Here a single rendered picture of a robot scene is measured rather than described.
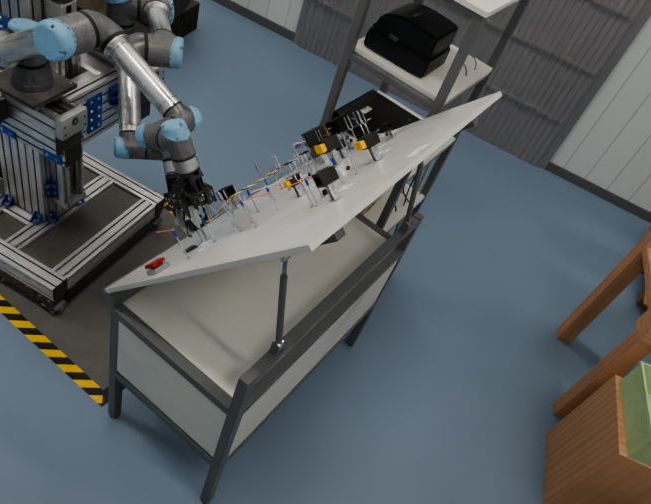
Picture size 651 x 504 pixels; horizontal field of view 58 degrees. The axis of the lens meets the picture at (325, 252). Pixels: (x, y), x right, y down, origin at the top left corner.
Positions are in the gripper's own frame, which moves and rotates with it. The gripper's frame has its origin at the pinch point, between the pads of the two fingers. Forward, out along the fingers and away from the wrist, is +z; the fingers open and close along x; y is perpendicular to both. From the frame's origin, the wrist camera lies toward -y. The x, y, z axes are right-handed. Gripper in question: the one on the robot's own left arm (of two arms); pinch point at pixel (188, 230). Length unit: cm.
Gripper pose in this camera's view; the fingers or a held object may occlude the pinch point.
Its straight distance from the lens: 211.6
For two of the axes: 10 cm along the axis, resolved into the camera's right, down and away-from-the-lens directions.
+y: -1.8, 1.0, -9.8
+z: 1.5, 9.9, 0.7
